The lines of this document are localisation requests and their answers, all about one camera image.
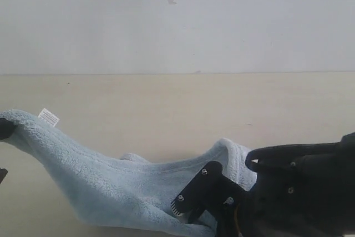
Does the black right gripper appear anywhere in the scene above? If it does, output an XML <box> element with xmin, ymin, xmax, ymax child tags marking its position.
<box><xmin>216</xmin><ymin>132</ymin><xmax>355</xmax><ymax>237</ymax></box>

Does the light blue terry towel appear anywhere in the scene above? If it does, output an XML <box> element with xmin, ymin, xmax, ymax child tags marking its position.
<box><xmin>1</xmin><ymin>109</ymin><xmax>256</xmax><ymax>236</ymax></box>

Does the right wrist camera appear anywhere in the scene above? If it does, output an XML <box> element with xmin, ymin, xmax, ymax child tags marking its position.
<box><xmin>170</xmin><ymin>161</ymin><xmax>247</xmax><ymax>224</ymax></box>

